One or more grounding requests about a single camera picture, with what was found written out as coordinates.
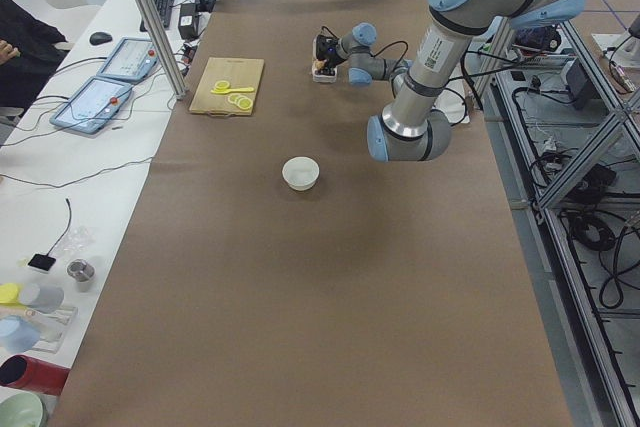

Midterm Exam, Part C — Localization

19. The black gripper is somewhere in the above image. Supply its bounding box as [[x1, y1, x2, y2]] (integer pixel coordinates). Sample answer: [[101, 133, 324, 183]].
[[320, 39, 346, 76]]

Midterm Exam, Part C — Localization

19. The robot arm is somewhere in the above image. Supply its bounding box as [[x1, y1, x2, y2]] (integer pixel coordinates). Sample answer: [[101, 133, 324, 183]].
[[312, 0, 586, 162]]

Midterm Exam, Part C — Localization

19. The clear plastic egg box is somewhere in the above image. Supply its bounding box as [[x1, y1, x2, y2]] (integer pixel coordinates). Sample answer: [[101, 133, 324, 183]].
[[311, 34, 337, 83]]

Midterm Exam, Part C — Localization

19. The yellow plastic knife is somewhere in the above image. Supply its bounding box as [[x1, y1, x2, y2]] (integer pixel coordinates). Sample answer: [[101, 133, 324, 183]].
[[210, 87, 255, 95]]

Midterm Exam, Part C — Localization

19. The wooden cutting board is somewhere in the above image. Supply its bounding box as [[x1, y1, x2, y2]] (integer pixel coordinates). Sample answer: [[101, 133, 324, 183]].
[[188, 57, 265, 117]]

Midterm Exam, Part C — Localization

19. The lemon slice lower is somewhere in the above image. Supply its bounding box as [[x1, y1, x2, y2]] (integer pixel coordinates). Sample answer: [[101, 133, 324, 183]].
[[235, 97, 253, 111]]

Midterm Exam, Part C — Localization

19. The lemon slice upper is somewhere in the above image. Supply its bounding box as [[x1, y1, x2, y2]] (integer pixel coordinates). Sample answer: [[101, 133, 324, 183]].
[[227, 93, 240, 104]]

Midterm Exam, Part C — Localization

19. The white bowl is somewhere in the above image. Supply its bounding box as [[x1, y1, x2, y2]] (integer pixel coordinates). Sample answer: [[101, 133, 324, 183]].
[[282, 156, 320, 191]]

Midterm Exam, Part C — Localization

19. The lemon slice by knife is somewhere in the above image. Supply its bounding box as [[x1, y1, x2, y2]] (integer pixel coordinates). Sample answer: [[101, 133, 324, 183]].
[[212, 80, 230, 93]]

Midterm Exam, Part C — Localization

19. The black power adapter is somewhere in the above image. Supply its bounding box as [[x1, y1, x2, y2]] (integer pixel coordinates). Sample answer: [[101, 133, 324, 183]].
[[178, 3, 199, 41]]

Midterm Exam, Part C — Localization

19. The black keyboard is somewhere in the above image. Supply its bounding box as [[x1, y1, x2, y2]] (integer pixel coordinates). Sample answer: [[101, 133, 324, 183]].
[[139, 0, 175, 33]]

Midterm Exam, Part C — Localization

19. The teach pendant far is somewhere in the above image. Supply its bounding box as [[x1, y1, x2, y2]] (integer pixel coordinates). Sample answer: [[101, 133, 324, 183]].
[[97, 37, 158, 84]]

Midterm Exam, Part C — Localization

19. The teach pendant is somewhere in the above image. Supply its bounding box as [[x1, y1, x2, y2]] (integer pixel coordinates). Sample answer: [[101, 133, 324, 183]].
[[49, 76, 133, 135], [97, 37, 158, 84]]

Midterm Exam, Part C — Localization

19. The black computer mouse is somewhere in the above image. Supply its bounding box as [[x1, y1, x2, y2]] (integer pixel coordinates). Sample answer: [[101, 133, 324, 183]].
[[89, 31, 113, 46]]

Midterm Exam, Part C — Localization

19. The teach pendant near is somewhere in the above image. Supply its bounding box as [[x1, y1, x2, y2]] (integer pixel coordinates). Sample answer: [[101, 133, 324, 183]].
[[49, 76, 133, 135]]

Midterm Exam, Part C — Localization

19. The person in black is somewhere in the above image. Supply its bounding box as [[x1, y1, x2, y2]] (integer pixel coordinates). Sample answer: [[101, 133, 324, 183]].
[[1, 0, 67, 109]]

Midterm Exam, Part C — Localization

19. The metal cup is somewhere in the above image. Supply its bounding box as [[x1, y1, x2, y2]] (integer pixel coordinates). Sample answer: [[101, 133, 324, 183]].
[[66, 259, 95, 292]]

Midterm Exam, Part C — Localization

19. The small black square device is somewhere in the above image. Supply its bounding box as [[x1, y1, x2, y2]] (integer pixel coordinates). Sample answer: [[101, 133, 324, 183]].
[[27, 253, 57, 272]]

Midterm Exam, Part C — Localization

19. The grey cup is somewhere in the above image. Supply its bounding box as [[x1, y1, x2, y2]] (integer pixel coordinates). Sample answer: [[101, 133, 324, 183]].
[[18, 283, 65, 313]]

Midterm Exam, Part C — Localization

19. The yellow cup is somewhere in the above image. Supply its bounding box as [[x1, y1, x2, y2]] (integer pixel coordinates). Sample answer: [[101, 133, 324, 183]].
[[0, 283, 22, 305]]

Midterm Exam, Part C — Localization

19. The light blue cup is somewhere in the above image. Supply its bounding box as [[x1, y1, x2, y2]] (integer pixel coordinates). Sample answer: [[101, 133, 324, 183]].
[[1, 316, 40, 354]]

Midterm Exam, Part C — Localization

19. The red cylinder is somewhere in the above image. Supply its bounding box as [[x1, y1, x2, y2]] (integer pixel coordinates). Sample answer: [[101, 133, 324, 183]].
[[1, 354, 70, 396]]

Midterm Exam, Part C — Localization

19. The green bowl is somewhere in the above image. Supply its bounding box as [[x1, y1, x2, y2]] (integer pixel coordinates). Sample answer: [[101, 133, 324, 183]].
[[1, 392, 48, 427]]

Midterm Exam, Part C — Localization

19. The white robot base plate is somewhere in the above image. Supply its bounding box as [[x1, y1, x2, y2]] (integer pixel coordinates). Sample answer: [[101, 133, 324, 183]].
[[434, 87, 470, 126]]

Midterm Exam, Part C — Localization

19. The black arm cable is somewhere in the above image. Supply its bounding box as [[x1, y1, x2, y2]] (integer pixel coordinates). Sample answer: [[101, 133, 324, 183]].
[[319, 25, 481, 113]]

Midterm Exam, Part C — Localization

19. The aluminium frame post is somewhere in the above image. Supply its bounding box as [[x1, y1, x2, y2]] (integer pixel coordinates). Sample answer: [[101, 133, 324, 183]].
[[135, 0, 187, 100]]

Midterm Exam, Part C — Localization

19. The aluminium side frame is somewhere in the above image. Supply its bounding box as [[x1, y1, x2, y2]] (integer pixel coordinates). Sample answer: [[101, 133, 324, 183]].
[[485, 10, 639, 426]]

